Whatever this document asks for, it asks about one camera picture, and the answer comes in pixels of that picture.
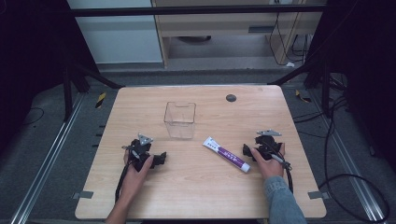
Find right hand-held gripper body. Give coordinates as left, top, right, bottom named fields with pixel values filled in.
left=254, top=129, right=285, bottom=161

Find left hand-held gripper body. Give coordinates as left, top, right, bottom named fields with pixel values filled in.
left=121, top=133, right=154, bottom=173

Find white and purple toothpaste tube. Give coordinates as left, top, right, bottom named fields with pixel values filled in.
left=202, top=135, right=251, bottom=174

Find clear plastic container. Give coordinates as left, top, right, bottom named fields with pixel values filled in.
left=163, top=101, right=197, bottom=140

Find person's right hand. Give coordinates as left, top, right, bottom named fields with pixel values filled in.
left=250, top=143, right=287, bottom=181

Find person's left hand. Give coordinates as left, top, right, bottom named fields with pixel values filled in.
left=119, top=150, right=155, bottom=201

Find yellow and black tape strip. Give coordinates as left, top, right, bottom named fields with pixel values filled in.
left=294, top=89, right=313, bottom=104
left=94, top=91, right=107, bottom=109

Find black metal stand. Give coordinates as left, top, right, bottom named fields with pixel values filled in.
left=61, top=57, right=126, bottom=123
left=266, top=56, right=333, bottom=119

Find white cabinet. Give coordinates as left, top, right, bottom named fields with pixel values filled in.
left=66, top=0, right=164, bottom=65

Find light wooden desk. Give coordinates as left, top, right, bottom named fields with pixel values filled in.
left=150, top=0, right=329, bottom=68

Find dark curtain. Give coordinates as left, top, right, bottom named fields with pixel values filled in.
left=0, top=0, right=100, bottom=157
left=306, top=0, right=396, bottom=175

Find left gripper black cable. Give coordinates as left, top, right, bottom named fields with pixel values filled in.
left=114, top=161, right=133, bottom=204

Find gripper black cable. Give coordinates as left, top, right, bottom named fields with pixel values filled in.
left=114, top=161, right=133, bottom=204
left=262, top=141, right=295, bottom=194

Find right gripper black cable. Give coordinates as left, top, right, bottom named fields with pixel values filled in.
left=262, top=141, right=295, bottom=194

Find black floor cable loop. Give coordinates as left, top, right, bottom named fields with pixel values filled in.
left=291, top=94, right=391, bottom=224

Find grey table bracket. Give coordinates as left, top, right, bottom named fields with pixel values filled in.
left=72, top=190, right=94, bottom=201
left=307, top=190, right=331, bottom=201

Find aluminium floor rail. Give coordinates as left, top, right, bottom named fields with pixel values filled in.
left=8, top=92, right=87, bottom=224
left=307, top=89, right=388, bottom=224

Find thin black floor cable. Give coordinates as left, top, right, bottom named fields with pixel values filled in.
left=21, top=106, right=46, bottom=127

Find black cables under desk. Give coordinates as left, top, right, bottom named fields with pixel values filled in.
left=268, top=11, right=310, bottom=67

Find black horizontal frame bar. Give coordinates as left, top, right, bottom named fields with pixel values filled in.
left=69, top=4, right=327, bottom=18

